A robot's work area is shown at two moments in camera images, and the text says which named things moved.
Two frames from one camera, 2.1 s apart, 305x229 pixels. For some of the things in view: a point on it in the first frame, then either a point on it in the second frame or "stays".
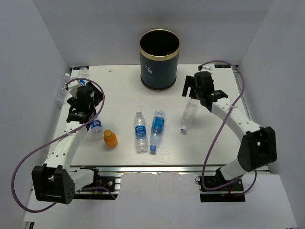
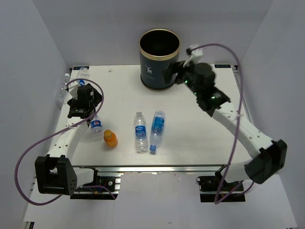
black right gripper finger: (189, 82) -> (175, 73)
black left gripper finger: (98, 95) stays
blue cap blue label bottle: (157, 128) stays
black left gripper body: (72, 101) stays
